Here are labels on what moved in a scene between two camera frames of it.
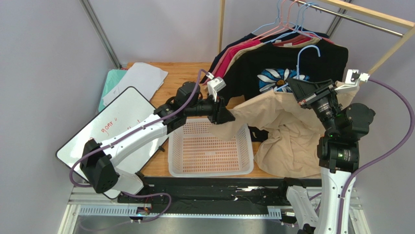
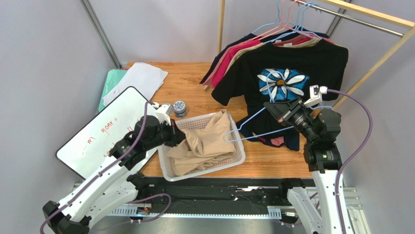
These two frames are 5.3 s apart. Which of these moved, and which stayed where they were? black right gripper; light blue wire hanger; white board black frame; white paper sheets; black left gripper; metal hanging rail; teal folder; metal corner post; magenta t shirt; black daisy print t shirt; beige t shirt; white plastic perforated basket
Moved: white plastic perforated basket; beige t shirt; black right gripper; light blue wire hanger; black left gripper
Stayed: white paper sheets; white board black frame; black daisy print t shirt; metal hanging rail; teal folder; metal corner post; magenta t shirt
